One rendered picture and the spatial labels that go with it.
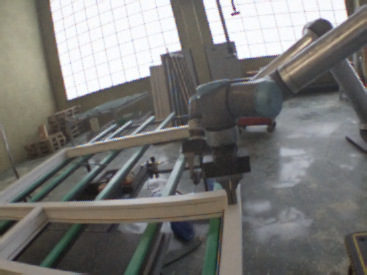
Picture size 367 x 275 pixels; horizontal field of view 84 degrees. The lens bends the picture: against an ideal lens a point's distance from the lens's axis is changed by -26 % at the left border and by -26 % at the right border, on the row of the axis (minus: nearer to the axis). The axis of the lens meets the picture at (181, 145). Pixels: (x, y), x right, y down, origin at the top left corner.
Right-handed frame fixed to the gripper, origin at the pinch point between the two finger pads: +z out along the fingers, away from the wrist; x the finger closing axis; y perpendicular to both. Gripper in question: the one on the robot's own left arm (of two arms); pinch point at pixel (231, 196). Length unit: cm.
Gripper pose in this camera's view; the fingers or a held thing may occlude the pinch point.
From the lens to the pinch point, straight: 79.3
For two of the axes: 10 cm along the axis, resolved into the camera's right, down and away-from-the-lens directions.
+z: 2.1, 9.4, 2.8
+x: -9.6, 1.5, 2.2
